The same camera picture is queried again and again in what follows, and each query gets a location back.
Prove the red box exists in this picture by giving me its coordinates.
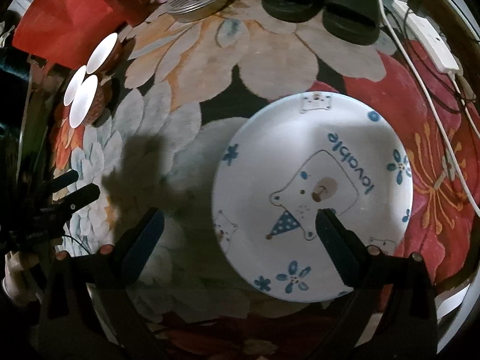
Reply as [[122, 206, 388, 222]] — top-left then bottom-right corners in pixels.
[[12, 0, 149, 69]]

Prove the red-brown bowl white inside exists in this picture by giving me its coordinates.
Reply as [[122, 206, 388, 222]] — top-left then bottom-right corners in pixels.
[[86, 33, 124, 75]]

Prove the white lovable bear plate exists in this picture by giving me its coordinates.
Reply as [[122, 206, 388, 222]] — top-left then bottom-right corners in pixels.
[[211, 92, 413, 303]]

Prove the person's left hand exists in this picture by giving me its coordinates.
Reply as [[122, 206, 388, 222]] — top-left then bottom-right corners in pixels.
[[2, 252, 39, 306]]

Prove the floral patterned rug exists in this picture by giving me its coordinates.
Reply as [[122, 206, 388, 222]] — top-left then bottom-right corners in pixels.
[[50, 0, 479, 324]]

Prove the thin black cable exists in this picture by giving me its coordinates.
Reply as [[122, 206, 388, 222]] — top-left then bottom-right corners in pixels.
[[381, 0, 480, 116]]

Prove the white power strip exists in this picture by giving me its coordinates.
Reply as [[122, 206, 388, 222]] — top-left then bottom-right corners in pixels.
[[392, 0, 460, 74]]

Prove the black slipper right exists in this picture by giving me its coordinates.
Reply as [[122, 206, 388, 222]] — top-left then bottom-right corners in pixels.
[[322, 0, 380, 46]]

